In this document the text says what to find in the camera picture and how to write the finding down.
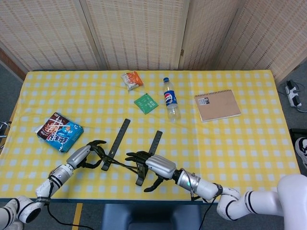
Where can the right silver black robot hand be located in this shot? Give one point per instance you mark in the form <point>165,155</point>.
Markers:
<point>160,166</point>

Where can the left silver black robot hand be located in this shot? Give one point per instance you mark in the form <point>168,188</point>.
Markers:
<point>79,155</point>

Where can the black folding laptop stand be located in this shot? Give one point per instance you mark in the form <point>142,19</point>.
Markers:
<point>116,143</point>

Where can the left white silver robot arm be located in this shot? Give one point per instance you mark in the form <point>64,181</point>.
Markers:
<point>60,175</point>

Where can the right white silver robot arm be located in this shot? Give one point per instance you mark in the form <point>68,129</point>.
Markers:
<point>206,188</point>

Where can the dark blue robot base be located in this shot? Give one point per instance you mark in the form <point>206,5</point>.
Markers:
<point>153,218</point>

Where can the woven bamboo folding screen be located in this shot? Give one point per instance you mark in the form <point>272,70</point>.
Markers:
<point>144,31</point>

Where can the blue brown noodle package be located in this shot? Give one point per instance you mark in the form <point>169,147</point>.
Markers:
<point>60,133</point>

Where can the yellow white checked tablecloth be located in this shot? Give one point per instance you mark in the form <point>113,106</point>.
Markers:
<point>216,143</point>

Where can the green square sachet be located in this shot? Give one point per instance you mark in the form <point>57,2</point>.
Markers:
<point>145,103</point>

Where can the clear Pepsi plastic bottle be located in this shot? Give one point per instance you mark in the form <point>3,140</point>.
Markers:
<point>170,98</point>

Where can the brown spiral notebook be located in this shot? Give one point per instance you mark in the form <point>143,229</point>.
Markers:
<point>218,105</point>

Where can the orange white snack packet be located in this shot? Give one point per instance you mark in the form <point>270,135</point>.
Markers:
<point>133,80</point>

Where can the black floor mat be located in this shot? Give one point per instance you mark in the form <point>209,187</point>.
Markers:
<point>292,143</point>

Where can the black white sneaker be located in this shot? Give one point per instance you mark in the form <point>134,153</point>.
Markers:
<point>302,146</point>

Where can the white power strip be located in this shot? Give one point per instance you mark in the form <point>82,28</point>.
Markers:
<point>293,94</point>

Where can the chrome metal stool frame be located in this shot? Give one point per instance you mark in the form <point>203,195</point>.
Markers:
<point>4,124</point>

